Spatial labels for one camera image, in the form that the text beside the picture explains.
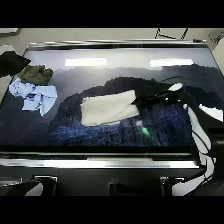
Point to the silver frame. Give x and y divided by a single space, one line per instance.
100 164

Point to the olive green garment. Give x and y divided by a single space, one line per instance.
36 74

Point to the cream garment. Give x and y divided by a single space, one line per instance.
108 107

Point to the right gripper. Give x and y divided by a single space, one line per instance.
144 98

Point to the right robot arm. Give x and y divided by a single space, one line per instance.
196 126

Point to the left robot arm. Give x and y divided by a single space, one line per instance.
25 188

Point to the black garment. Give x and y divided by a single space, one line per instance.
11 62

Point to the light blue shirt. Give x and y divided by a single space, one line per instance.
35 95

